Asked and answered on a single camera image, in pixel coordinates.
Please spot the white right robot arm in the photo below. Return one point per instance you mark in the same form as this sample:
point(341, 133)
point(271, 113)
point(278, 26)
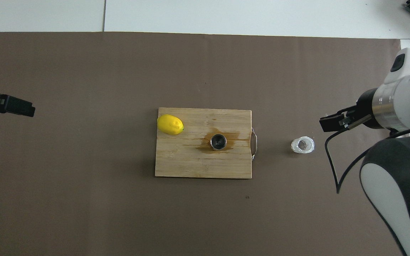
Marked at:
point(404, 106)

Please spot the steel double jigger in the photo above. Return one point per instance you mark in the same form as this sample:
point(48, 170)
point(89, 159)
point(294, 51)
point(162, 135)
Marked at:
point(218, 142)

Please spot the wooden cutting board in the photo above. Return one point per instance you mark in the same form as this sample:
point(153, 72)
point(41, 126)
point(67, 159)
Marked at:
point(190, 160)

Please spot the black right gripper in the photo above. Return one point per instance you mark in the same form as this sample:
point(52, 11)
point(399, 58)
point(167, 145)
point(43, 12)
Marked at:
point(367, 108)

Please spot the yellow lemon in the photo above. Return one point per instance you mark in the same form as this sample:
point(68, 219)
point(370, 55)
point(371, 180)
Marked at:
point(170, 124)

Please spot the clear textured cup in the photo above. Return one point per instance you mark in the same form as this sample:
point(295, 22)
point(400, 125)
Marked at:
point(295, 146)

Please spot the brown paper table mat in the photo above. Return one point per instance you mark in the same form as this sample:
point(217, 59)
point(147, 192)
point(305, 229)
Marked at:
point(84, 177)

